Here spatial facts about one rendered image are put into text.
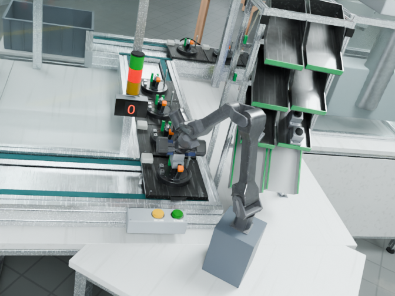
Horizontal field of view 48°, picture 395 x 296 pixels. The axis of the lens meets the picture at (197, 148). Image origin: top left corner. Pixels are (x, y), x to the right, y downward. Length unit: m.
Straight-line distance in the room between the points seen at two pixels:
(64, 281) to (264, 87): 1.56
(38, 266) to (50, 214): 1.08
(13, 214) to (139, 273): 0.47
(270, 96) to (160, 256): 0.69
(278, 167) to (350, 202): 1.17
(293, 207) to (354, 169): 0.84
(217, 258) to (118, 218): 0.38
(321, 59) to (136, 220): 0.85
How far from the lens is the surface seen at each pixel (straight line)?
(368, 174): 2.82
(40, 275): 2.63
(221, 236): 1.45
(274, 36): 1.60
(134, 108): 1.67
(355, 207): 2.96
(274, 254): 1.73
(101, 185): 1.74
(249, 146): 1.32
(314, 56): 1.62
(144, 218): 1.56
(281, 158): 1.83
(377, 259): 3.38
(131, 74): 1.61
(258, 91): 1.61
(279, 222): 1.87
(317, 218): 1.98
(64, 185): 1.73
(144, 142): 1.92
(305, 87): 1.71
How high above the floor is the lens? 2.02
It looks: 32 degrees down
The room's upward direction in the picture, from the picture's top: 14 degrees clockwise
